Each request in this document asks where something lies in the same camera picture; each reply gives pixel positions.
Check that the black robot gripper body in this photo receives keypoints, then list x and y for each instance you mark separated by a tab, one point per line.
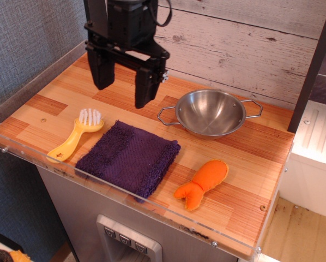
129	40

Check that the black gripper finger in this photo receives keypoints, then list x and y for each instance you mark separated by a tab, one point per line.
147	81
101	66

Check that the stainless steel pot with handles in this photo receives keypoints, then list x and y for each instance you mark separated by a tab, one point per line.
212	114

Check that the orange plush gold fish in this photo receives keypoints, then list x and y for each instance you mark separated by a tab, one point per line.
210	175

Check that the yellow brush with white bristles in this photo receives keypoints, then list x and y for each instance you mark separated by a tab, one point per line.
89	121

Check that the purple folded towel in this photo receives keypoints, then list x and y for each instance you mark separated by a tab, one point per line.
130	158

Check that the silver toy fridge cabinet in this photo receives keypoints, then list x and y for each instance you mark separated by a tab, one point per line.
79	205

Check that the grey water dispenser panel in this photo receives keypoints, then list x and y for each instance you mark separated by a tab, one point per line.
121	243

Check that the white toy sink counter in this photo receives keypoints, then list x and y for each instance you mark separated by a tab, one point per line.
303	181

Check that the orange plush toy at corner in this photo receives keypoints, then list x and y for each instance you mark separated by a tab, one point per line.
18	256

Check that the dark right vertical post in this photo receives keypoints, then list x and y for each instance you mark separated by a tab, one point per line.
310	79

